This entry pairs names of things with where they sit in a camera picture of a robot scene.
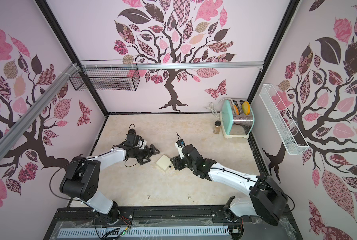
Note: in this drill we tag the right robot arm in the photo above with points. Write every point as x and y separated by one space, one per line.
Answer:
267 200

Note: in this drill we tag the white slotted cable duct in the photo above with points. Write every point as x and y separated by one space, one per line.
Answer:
178 231

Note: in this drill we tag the cream drawer jewelry box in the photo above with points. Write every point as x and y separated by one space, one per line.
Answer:
164 163

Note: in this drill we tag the black wire basket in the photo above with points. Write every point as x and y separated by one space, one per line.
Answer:
107 77

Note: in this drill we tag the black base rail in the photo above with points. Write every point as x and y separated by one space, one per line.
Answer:
240 228

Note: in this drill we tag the mint green toaster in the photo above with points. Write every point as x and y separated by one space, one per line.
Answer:
237 118

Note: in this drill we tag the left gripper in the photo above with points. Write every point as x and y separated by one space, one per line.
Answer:
148 154

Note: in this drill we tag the aluminium rail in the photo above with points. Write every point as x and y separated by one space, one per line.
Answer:
23 123
217 65

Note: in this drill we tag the aluminium rail back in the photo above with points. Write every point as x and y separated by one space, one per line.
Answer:
217 65

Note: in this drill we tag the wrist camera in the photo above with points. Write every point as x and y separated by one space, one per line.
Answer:
179 146
142 144

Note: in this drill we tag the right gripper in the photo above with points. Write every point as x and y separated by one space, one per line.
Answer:
177 162

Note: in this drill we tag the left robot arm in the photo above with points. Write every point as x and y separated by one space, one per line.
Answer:
81 179

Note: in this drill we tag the brown spice jar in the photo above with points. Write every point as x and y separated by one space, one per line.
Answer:
217 127

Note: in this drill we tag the aluminium rail left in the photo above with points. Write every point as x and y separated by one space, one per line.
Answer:
23 123

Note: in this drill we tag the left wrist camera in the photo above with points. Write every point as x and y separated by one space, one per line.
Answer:
142 144

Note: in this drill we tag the white wire shelf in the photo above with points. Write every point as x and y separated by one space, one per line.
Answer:
285 124

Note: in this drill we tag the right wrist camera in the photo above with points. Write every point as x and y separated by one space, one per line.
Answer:
179 146

